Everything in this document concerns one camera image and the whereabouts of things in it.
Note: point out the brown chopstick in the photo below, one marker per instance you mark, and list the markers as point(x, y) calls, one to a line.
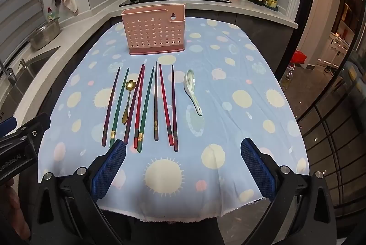
point(156, 102)

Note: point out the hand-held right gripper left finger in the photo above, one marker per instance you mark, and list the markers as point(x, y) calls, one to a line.
point(108, 170)

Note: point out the steel sink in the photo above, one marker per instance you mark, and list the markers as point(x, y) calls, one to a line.
point(25, 68)

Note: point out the white ceramic spoon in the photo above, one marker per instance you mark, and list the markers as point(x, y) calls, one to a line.
point(190, 79)

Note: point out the white cabinet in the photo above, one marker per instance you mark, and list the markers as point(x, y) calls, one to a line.
point(336, 48)

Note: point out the dark red chopstick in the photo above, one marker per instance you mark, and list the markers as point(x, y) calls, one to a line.
point(111, 106)

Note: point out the gold flower spoon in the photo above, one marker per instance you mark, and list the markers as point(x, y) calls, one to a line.
point(131, 85)

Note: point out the blue printed tablecloth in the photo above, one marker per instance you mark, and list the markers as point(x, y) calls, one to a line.
point(228, 125)

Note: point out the teal condiment jar set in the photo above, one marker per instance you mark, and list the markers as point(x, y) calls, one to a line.
point(272, 0)

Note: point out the green chopstick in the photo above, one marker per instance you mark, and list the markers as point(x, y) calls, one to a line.
point(146, 110)
point(120, 106)

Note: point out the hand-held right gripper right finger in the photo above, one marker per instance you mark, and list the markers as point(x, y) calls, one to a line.
point(258, 170)

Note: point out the steel pot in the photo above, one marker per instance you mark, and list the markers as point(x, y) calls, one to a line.
point(44, 35)

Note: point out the green dish soap bottle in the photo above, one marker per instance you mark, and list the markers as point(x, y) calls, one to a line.
point(50, 14)

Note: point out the chrome faucet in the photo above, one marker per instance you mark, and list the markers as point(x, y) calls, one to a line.
point(8, 73)

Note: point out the person's left hand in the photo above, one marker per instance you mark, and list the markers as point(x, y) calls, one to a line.
point(13, 205)

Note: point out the grey window blind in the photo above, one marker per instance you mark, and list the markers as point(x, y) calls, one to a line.
point(20, 5)

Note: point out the yellowish plastic bottle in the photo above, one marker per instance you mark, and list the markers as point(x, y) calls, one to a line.
point(286, 80)

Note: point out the red bag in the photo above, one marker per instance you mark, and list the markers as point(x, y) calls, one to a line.
point(300, 57)

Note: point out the pink utensil holder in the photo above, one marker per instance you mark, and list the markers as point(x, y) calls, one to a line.
point(148, 30)

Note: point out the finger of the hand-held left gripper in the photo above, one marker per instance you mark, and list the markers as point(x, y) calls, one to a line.
point(35, 129)
point(8, 125)

